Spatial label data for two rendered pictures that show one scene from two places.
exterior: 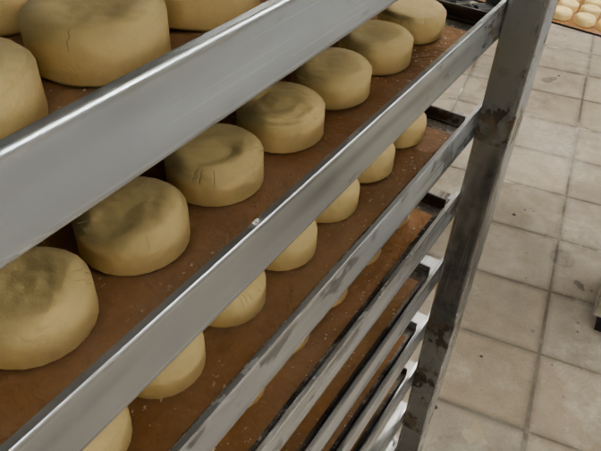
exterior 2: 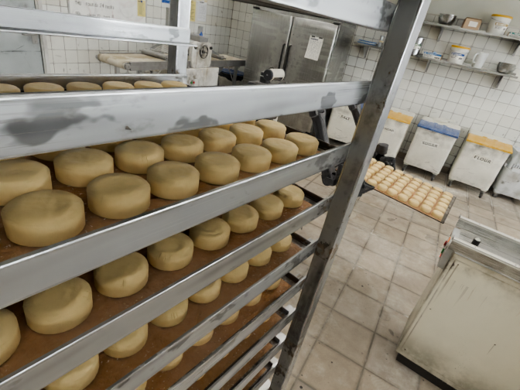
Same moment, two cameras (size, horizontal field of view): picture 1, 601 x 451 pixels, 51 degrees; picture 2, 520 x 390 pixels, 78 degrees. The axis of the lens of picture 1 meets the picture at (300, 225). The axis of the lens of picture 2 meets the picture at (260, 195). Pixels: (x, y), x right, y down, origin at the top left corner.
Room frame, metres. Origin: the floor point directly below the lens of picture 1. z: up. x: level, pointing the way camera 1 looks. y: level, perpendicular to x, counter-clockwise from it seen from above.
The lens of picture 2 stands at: (-0.02, -0.06, 1.66)
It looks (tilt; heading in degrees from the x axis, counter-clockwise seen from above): 29 degrees down; 3
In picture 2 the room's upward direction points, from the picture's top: 12 degrees clockwise
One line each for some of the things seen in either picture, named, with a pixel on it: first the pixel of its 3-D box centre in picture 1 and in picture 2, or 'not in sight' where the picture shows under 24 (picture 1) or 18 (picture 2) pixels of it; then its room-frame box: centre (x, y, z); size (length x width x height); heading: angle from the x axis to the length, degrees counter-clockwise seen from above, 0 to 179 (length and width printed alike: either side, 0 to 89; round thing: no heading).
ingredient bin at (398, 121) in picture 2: not in sight; (386, 135); (5.19, -1.54, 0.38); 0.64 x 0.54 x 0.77; 159
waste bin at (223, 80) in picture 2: not in sight; (230, 88); (6.37, 1.27, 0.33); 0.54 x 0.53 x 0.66; 68
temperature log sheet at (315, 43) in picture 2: not in sight; (313, 48); (5.16, -0.11, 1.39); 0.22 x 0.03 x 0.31; 68
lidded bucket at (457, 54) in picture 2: not in sight; (457, 54); (5.20, -2.06, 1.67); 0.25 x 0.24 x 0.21; 68
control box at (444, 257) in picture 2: not in sight; (449, 247); (1.52, -1.02, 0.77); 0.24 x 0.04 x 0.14; 153
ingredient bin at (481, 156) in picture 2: not in sight; (477, 162); (4.71, -2.75, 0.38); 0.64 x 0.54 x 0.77; 156
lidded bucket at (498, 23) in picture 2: not in sight; (497, 25); (5.09, -2.34, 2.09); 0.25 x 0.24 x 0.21; 158
